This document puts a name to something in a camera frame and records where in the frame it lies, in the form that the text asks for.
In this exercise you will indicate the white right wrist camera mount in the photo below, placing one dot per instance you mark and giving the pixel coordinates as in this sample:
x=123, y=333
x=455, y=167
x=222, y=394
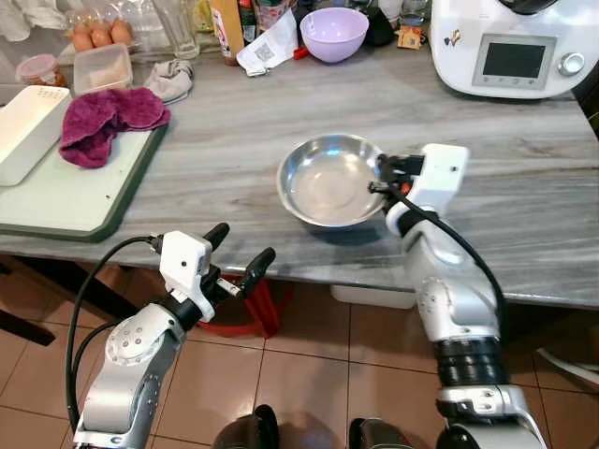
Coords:
x=440, y=173

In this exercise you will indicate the white kitchen appliance with screen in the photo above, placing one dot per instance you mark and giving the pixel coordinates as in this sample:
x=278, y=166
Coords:
x=515, y=56

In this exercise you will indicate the magenta towel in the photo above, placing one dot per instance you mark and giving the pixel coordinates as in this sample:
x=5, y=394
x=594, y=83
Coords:
x=108, y=122

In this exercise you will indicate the round steel bowl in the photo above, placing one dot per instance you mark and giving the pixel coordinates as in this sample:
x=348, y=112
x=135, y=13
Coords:
x=328, y=182

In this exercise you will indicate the small round red-lidded tub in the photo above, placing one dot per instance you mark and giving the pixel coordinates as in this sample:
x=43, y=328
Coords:
x=41, y=71

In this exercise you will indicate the black right robot leg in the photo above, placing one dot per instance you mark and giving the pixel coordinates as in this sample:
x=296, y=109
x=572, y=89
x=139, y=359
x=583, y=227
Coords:
x=379, y=435

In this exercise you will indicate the black robot leg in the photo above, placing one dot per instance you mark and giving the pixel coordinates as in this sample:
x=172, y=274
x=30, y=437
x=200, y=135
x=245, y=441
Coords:
x=248, y=430
x=379, y=435

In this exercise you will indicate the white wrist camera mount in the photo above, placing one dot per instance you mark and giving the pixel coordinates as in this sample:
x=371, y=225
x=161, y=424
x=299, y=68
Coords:
x=440, y=173
x=182, y=264

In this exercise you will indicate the purple plastic bowl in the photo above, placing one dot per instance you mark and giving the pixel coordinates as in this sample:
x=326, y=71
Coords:
x=334, y=36

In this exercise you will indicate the white green-edged cutting board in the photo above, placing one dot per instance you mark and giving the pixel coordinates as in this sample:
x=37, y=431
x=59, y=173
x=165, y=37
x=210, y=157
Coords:
x=65, y=201

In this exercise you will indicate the grey crumpled cloth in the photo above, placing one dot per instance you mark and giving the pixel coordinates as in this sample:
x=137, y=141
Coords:
x=170, y=82

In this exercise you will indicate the brown carton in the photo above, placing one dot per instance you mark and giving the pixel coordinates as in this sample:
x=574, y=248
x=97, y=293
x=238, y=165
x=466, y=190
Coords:
x=226, y=33

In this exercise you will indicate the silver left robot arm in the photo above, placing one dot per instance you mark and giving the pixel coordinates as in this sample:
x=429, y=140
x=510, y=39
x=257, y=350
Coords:
x=131, y=374

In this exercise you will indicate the white rectangular box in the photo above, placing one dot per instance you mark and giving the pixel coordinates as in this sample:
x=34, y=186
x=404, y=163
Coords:
x=28, y=131

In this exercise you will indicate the clear square plastic container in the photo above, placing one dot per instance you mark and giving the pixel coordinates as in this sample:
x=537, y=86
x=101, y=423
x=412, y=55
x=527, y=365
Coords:
x=103, y=70

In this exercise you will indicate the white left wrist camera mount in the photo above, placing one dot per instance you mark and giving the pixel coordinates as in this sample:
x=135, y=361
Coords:
x=182, y=264

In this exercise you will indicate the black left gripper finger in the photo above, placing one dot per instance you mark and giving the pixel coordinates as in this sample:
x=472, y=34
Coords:
x=258, y=268
x=216, y=236

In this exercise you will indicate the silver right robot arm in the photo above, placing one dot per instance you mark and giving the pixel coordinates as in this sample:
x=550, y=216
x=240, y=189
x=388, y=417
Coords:
x=451, y=290

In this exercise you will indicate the red plastic stool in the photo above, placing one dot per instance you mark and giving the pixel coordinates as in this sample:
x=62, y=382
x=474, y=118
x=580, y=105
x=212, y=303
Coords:
x=262, y=313

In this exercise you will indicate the white paper with QR code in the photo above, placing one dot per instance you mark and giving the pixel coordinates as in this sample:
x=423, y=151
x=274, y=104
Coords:
x=267, y=49

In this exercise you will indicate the brown egg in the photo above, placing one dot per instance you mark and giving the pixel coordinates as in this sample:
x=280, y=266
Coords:
x=101, y=36
x=121, y=32
x=82, y=39

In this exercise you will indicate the black left robot leg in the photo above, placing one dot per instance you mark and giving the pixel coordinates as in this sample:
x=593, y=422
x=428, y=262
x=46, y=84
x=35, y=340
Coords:
x=248, y=430

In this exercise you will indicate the clear drinking glass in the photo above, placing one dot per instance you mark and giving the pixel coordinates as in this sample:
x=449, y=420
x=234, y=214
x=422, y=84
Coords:
x=176, y=28

